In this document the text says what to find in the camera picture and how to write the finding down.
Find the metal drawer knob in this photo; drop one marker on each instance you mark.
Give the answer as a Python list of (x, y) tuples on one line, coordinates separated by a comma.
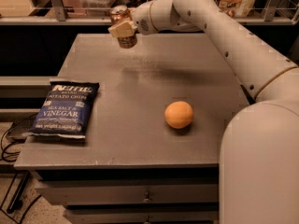
[(147, 198)]

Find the metal railing shelf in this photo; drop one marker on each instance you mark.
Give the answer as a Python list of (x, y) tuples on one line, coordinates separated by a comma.
[(55, 12)]

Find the grey drawer cabinet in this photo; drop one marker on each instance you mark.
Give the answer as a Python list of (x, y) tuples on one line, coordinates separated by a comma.
[(129, 148)]

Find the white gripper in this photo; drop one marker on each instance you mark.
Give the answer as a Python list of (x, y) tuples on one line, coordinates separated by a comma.
[(141, 20)]

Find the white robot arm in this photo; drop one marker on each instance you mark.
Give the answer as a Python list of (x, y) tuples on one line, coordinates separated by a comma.
[(259, 154)]

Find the orange fruit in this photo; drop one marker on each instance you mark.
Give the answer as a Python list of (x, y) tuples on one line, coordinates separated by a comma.
[(178, 115)]

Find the orange soda can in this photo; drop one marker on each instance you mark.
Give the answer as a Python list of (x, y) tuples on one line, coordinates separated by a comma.
[(119, 13)]

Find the blue kettle chip bag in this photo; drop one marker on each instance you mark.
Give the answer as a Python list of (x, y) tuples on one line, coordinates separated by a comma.
[(66, 110)]

